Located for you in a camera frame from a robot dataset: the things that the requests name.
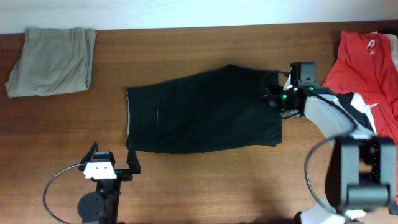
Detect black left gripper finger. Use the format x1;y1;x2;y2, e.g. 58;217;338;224
126;147;141;174
80;141;98;164

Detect black shorts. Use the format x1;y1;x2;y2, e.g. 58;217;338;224
126;65;282;154

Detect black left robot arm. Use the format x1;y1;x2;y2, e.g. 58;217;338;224
77;142;141;224

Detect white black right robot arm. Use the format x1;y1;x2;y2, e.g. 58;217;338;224
262;86;397;224

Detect red shirt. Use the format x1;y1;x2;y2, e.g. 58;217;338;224
322;30;398;206

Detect folded khaki shorts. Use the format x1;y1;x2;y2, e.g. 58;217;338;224
4;27;97;98

